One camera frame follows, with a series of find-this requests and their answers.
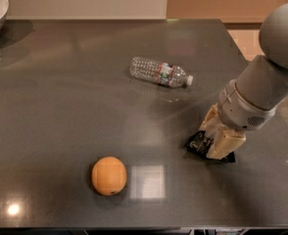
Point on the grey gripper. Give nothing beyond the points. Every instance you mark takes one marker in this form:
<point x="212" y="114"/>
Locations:
<point x="241" y="109"/>

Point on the black rxbar chocolate wrapper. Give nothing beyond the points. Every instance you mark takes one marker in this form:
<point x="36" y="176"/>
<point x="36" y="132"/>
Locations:
<point x="199" y="144"/>

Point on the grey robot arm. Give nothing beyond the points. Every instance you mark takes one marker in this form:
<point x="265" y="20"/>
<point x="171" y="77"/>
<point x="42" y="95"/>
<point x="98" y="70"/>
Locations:
<point x="264" y="82"/>

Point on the clear plastic water bottle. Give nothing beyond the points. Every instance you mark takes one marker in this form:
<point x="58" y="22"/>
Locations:
<point x="159" y="72"/>

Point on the orange fruit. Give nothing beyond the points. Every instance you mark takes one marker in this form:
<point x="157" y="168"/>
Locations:
<point x="108" y="176"/>

